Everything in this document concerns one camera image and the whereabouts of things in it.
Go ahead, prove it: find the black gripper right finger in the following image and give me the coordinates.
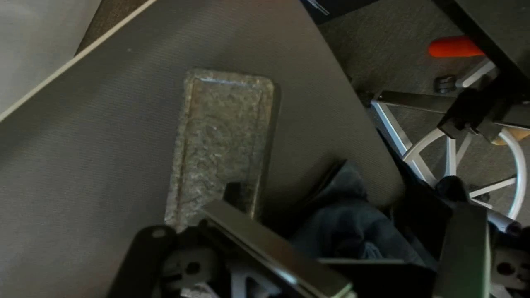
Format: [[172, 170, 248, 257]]
[[432, 200, 493, 298]]

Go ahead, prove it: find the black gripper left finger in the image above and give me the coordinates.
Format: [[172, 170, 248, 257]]
[[197, 198, 356, 298]]

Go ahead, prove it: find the grey flat board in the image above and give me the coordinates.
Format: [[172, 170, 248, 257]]
[[0, 0, 409, 298]]

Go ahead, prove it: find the dark blue cloth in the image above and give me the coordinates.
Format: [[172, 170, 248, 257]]
[[286, 160, 428, 267]]

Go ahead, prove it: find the black mesh office chair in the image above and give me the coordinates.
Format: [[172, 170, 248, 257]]
[[367, 57, 530, 236]]

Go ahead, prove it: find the black clamp orange handle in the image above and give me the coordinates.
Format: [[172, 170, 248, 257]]
[[425, 34, 530, 142]]

